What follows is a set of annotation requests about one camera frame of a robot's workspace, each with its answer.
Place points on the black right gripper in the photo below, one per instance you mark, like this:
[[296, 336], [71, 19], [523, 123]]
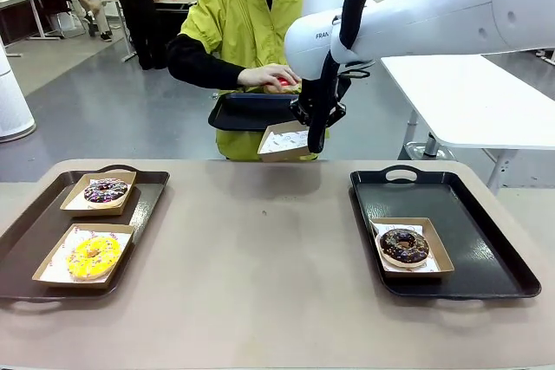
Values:
[[310, 92]]

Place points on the red glazed donut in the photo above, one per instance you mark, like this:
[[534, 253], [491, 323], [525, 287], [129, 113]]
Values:
[[284, 81]]

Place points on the brown cardboard food box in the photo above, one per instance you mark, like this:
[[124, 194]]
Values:
[[282, 158], [78, 284], [412, 274], [99, 212]]

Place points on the small black serving tray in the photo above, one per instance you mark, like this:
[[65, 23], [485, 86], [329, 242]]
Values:
[[247, 112]]

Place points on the chocolate donut with sprinkles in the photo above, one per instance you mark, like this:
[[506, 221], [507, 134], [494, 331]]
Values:
[[403, 259]]

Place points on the dark donut dense coloured sprinkles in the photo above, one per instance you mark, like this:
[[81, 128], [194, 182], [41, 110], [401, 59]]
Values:
[[106, 194]]

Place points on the yellow sprinkled donut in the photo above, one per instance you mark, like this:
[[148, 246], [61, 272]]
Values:
[[93, 266]]

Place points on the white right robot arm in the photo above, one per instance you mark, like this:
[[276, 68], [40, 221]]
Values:
[[433, 10]]

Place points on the person's right forearm black sleeve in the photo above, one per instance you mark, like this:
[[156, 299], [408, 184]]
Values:
[[199, 64]]

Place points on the person's right hand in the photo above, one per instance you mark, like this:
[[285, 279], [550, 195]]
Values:
[[264, 74]]

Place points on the person in green jacket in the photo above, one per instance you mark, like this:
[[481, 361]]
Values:
[[234, 19]]

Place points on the large white table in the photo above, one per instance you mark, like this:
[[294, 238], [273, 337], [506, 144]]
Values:
[[468, 97]]

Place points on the standing person in black clothes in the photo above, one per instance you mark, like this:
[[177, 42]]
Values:
[[139, 10]]

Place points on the white cylindrical air purifier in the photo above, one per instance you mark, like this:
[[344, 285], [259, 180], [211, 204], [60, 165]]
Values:
[[13, 101]]

